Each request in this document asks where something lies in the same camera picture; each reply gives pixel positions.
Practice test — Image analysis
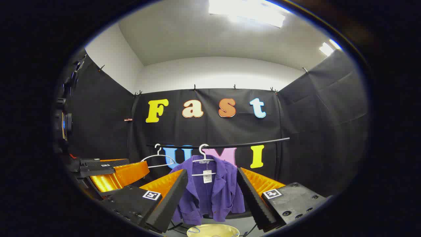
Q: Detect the black backdrop cloth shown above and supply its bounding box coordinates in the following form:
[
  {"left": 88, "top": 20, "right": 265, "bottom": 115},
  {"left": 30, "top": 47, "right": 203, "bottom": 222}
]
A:
[{"left": 61, "top": 49, "right": 369, "bottom": 198}]

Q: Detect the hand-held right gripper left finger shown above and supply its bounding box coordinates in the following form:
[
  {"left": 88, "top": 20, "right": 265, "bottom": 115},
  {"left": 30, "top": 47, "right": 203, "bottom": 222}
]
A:
[{"left": 99, "top": 169, "right": 188, "bottom": 233}]

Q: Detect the purple corduroy jacket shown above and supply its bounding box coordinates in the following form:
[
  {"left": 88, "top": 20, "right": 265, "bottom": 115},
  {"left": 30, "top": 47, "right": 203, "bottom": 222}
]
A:
[{"left": 169, "top": 155, "right": 246, "bottom": 226}]

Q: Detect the large ceiling light panel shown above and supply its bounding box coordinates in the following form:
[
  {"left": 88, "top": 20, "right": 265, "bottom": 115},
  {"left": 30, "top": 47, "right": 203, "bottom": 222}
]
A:
[{"left": 209, "top": 0, "right": 290, "bottom": 28}]

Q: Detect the black clothes rail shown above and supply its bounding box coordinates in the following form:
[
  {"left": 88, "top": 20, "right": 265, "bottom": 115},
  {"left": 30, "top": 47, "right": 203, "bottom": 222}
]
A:
[{"left": 146, "top": 138, "right": 290, "bottom": 149}]

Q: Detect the beige laundry hamper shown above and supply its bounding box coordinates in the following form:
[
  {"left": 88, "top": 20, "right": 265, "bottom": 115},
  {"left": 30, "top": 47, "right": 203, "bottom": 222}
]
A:
[{"left": 186, "top": 224, "right": 240, "bottom": 237}]

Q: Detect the small ceiling light panel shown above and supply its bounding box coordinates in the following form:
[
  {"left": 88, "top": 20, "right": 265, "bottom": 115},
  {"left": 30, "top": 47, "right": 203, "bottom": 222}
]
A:
[{"left": 318, "top": 39, "right": 342, "bottom": 56}]

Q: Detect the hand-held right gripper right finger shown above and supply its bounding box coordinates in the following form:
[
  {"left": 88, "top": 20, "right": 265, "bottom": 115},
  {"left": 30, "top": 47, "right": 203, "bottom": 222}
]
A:
[{"left": 237, "top": 167, "right": 329, "bottom": 231}]

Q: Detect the white plastic hanger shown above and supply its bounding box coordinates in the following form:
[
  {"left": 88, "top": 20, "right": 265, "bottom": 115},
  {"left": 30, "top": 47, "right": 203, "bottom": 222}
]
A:
[
  {"left": 141, "top": 144, "right": 176, "bottom": 169},
  {"left": 192, "top": 144, "right": 217, "bottom": 176}
]

